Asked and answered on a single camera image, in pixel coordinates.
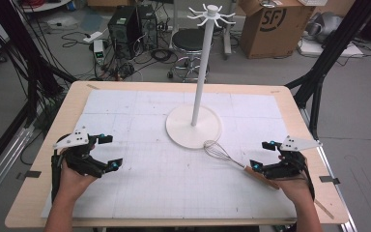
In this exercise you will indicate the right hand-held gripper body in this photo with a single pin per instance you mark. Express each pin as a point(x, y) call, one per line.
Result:
point(298, 144)

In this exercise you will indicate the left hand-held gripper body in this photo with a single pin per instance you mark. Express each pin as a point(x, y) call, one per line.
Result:
point(77, 138)

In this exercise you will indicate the person's right hand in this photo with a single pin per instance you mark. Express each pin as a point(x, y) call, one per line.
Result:
point(296, 190)

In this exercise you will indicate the person's left hand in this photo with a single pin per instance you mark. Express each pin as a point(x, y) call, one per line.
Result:
point(72, 185)

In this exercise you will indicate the dark tape strip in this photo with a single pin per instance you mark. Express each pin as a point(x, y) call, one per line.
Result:
point(29, 174)
point(329, 179)

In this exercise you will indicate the white gridded mat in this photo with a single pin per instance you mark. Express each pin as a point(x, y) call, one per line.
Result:
point(161, 183)

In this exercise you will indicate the thin wooden stick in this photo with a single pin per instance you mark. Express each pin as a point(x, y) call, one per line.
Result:
point(324, 208)

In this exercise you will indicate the white hook rack stand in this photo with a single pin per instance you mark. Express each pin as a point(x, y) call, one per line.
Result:
point(194, 127)

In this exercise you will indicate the power supply with green display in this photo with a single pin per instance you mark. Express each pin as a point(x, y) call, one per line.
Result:
point(99, 51)

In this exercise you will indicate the white flat board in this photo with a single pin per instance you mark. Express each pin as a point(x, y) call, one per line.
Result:
point(322, 50)

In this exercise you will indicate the white power strip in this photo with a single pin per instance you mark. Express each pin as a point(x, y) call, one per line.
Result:
point(92, 37)

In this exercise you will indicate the brown cardboard box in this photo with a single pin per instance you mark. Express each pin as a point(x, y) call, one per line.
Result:
point(272, 35)

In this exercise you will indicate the large black computer tower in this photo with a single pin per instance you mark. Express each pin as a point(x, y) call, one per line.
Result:
point(124, 30)

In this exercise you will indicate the grey metal stand leg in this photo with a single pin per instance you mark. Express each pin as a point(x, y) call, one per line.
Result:
point(227, 35)

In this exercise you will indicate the slim black computer tower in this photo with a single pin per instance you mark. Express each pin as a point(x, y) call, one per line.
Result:
point(148, 27)

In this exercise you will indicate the grey appliance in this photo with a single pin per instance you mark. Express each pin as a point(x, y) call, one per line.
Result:
point(325, 25)

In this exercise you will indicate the black round stool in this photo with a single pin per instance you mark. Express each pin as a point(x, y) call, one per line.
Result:
point(189, 40)

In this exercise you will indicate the aluminium rail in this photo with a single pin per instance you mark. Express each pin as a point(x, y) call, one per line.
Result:
point(3, 167)
point(331, 167)

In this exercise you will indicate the black metal stand frame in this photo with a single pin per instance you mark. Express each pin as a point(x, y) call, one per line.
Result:
point(331, 54)
point(29, 64)

